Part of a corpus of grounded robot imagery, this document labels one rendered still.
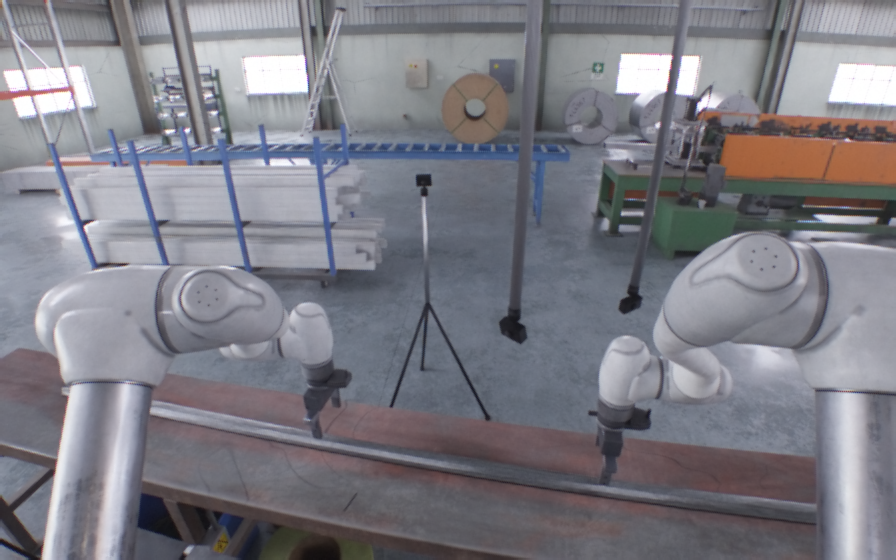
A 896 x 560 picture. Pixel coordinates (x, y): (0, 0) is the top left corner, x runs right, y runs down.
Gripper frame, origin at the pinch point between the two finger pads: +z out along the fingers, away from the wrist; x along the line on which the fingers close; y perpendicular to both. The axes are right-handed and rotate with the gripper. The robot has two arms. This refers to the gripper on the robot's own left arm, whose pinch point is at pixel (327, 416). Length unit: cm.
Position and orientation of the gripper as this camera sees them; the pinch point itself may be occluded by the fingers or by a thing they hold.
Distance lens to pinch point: 144.0
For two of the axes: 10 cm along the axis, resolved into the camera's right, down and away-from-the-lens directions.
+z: 0.1, 8.9, 4.6
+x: -2.1, 4.5, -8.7
